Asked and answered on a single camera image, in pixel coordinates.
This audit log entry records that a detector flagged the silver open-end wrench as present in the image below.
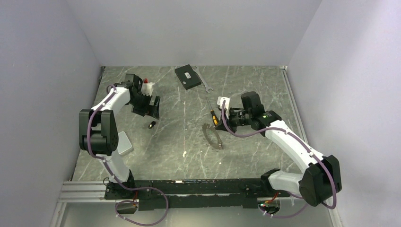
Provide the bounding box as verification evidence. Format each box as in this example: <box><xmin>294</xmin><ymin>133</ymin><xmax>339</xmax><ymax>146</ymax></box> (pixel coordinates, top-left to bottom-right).
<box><xmin>192</xmin><ymin>66</ymin><xmax>214</xmax><ymax>93</ymax></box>

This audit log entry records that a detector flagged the yellow black screwdriver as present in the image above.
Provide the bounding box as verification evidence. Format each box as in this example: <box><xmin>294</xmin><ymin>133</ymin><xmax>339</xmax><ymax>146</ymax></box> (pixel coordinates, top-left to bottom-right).
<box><xmin>206</xmin><ymin>98</ymin><xmax>219</xmax><ymax>126</ymax></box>

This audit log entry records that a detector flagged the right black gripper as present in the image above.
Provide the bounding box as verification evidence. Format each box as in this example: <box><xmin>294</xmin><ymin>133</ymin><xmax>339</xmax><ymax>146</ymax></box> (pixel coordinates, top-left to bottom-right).
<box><xmin>215</xmin><ymin>106</ymin><xmax>252</xmax><ymax>134</ymax></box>

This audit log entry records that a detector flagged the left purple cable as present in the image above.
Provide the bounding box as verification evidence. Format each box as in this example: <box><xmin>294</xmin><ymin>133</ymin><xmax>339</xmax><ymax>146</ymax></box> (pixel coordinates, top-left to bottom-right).
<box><xmin>86</xmin><ymin>84</ymin><xmax>170</xmax><ymax>227</ymax></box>

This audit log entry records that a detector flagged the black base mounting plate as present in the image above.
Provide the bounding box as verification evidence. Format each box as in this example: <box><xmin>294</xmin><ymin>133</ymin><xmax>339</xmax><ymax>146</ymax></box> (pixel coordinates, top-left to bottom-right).
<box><xmin>104</xmin><ymin>178</ymin><xmax>289</xmax><ymax>211</ymax></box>

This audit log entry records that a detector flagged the metal disc with keyrings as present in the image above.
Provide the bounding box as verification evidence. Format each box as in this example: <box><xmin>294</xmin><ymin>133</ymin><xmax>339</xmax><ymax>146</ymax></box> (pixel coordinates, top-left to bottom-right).
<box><xmin>202</xmin><ymin>123</ymin><xmax>223</xmax><ymax>150</ymax></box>

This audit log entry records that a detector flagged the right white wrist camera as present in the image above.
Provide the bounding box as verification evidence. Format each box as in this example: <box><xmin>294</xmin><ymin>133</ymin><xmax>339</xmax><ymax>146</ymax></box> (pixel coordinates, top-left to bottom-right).
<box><xmin>217</xmin><ymin>96</ymin><xmax>231</xmax><ymax>119</ymax></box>

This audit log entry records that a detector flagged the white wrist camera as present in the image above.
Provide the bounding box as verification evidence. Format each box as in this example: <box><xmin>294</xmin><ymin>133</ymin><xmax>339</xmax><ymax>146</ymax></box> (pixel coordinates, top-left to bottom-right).
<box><xmin>217</xmin><ymin>96</ymin><xmax>231</xmax><ymax>119</ymax></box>
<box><xmin>141</xmin><ymin>78</ymin><xmax>155</xmax><ymax>96</ymax></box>

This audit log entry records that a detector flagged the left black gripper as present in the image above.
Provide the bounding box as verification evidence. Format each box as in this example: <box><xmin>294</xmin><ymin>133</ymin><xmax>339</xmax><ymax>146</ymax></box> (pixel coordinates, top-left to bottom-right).
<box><xmin>129</xmin><ymin>92</ymin><xmax>160</xmax><ymax>119</ymax></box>

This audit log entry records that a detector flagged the aluminium extrusion rail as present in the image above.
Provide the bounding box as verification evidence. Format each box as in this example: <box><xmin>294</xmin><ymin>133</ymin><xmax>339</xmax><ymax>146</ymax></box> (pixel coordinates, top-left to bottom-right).
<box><xmin>58</xmin><ymin>181</ymin><xmax>333</xmax><ymax>203</ymax></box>

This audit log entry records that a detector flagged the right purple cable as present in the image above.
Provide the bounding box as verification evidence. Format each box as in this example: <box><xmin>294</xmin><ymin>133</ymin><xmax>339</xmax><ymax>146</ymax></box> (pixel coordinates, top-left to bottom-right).
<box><xmin>220</xmin><ymin>99</ymin><xmax>338</xmax><ymax>219</ymax></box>

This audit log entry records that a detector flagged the purple cable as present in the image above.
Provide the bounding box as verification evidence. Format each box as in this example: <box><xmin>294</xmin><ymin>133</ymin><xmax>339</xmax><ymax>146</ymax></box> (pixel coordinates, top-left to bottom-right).
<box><xmin>220</xmin><ymin>99</ymin><xmax>338</xmax><ymax>219</ymax></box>
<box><xmin>86</xmin><ymin>84</ymin><xmax>170</xmax><ymax>227</ymax></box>

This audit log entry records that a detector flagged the black rectangular box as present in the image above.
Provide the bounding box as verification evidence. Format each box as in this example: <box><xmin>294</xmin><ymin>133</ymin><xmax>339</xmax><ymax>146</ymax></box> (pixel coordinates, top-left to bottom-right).
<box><xmin>174</xmin><ymin>64</ymin><xmax>201</xmax><ymax>90</ymax></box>

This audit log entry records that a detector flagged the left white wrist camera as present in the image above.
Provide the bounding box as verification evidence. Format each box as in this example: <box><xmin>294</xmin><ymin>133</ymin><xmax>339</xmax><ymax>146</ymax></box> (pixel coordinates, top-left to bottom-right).
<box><xmin>141</xmin><ymin>78</ymin><xmax>155</xmax><ymax>96</ymax></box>

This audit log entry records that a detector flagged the grey white rectangular box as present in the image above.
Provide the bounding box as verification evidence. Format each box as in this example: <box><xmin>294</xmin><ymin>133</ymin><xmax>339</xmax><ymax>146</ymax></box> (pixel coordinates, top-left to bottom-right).
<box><xmin>117</xmin><ymin>131</ymin><xmax>134</xmax><ymax>156</ymax></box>

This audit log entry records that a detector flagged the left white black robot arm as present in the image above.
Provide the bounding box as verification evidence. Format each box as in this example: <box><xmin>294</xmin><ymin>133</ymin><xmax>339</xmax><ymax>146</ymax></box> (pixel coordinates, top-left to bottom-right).
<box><xmin>78</xmin><ymin>74</ymin><xmax>160</xmax><ymax>199</ymax></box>

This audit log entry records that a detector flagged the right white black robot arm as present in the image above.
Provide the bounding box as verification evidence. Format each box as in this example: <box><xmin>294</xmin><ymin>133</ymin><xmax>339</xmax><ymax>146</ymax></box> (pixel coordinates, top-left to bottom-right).
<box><xmin>215</xmin><ymin>91</ymin><xmax>342</xmax><ymax>209</ymax></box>

